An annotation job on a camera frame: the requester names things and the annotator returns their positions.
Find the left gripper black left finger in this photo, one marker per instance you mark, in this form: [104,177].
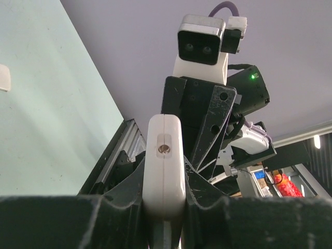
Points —
[112,220]

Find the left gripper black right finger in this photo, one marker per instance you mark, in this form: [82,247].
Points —
[215,220]

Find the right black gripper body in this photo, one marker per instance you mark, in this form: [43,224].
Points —
[188,99]

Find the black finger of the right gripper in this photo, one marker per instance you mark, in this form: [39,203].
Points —
[215,117]

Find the white red remote control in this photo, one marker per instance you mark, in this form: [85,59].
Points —
[164,191]

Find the white battery cover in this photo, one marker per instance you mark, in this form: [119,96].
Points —
[5,78]

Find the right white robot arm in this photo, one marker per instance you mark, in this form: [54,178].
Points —
[241,143]

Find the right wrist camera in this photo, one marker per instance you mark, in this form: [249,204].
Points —
[204,46]

